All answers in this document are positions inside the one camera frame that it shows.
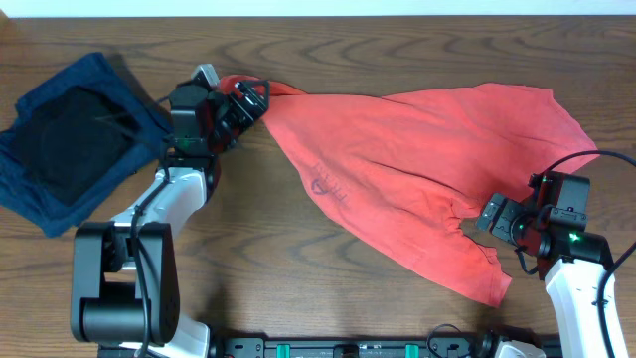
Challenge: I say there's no red t-shirt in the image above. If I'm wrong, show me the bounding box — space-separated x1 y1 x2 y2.
217 74 599 308

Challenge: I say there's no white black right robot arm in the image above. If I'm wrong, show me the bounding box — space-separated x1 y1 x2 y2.
476 171 629 357

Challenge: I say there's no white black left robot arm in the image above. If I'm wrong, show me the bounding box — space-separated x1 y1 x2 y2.
71 79 270 357

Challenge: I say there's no folded black garment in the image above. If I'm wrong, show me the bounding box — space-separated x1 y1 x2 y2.
10 87 140 206

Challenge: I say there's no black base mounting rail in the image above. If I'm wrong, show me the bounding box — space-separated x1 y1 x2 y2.
209 337 478 358

